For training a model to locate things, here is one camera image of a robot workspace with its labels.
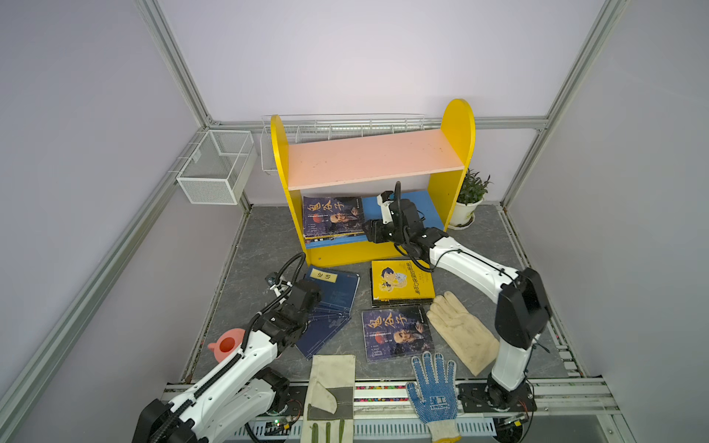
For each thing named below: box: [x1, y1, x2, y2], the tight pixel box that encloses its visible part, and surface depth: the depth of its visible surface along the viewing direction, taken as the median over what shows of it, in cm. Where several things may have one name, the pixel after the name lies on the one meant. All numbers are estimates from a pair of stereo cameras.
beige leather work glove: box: [426, 290, 501, 377], surface depth 88 cm
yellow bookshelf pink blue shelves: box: [271, 98, 477, 267], surface depth 82 cm
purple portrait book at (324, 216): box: [302, 195, 365, 240], surface depth 94 cm
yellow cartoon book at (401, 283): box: [371, 259, 436, 307], surface depth 95 cm
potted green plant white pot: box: [447, 167, 494, 231], surface depth 105 cm
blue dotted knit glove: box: [406, 351, 461, 443], surface depth 76 cm
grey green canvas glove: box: [300, 354, 356, 443], surface depth 75 cm
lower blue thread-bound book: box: [294, 315, 352, 360], surface depth 88 cm
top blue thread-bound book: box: [303, 265, 361, 317], surface depth 93 cm
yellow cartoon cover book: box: [303, 230, 366, 243], surface depth 91 cm
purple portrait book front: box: [361, 305, 435, 362], surface depth 86 cm
